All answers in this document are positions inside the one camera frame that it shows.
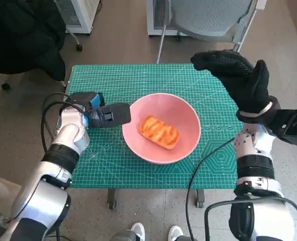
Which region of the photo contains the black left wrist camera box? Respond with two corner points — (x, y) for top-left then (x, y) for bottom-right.
(87, 102), (133, 129)

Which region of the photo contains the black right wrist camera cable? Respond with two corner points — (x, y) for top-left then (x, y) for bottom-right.
(185, 138), (236, 241)

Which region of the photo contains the white grille cabinet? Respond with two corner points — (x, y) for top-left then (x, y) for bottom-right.
(54, 0), (102, 35)

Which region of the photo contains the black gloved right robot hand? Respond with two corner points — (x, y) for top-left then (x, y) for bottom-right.
(190, 50), (270, 116)

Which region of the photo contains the green cutting mat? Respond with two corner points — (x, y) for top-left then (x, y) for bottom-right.
(65, 64), (239, 189)

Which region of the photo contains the white air purifier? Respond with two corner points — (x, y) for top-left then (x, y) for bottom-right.
(146, 0), (189, 38)

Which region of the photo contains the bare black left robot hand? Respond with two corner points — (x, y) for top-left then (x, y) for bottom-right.
(69, 92), (106, 112)

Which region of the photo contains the rectangular toy bread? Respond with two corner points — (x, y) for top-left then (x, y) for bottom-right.
(139, 115), (180, 151)

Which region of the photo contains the pink bowl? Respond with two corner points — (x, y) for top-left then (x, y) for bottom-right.
(122, 93), (202, 165)

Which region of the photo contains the grey mesh chair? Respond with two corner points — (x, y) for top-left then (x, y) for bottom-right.
(156, 0), (261, 65)

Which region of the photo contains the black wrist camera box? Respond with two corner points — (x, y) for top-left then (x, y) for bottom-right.
(87, 102), (133, 129)
(262, 107), (297, 148)

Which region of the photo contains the white shoe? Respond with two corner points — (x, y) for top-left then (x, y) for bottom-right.
(130, 222), (146, 241)
(168, 225), (184, 241)

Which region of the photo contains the black right arm loop cable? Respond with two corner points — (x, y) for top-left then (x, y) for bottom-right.
(204, 197), (297, 241)

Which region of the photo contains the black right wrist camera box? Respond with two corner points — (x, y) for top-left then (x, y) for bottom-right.
(262, 107), (297, 148)

